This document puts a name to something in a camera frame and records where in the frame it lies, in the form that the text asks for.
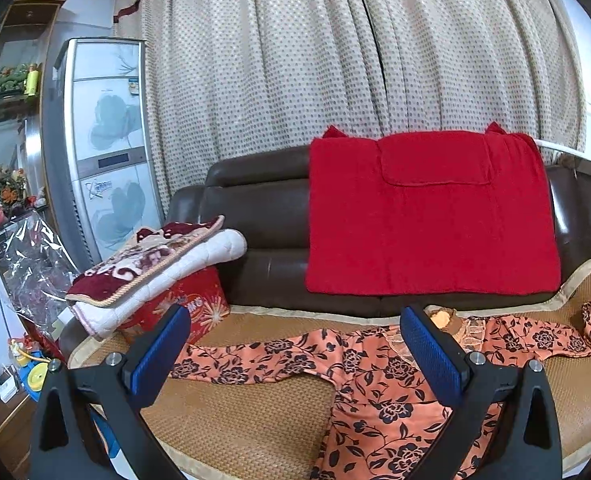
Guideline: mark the folded white maroon quilt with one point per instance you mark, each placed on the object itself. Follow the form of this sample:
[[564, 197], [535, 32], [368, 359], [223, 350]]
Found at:
[[104, 296]]

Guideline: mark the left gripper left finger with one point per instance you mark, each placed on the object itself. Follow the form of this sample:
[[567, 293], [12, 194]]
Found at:
[[86, 416]]

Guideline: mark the yellow blue toy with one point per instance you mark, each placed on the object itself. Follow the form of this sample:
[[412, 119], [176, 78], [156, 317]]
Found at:
[[30, 364]]

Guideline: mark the orange floral garment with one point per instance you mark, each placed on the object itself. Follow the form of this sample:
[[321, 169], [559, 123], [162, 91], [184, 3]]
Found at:
[[384, 416]]

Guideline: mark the woven bamboo seat mat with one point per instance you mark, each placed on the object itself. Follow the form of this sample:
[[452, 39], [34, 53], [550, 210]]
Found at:
[[275, 430]]

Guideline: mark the beige dotted curtain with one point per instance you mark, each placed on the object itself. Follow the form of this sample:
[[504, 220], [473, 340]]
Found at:
[[227, 78]]

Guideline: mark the red gift box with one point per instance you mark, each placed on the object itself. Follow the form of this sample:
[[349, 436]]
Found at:
[[200, 293]]

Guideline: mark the red knitted blanket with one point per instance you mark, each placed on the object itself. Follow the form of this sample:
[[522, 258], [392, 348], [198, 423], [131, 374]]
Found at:
[[421, 213]]

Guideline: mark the clear plastic wrap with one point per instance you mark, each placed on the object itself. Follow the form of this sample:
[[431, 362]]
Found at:
[[37, 272]]

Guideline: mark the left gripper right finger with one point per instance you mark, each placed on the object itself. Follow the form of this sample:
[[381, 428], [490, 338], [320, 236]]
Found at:
[[526, 441]]

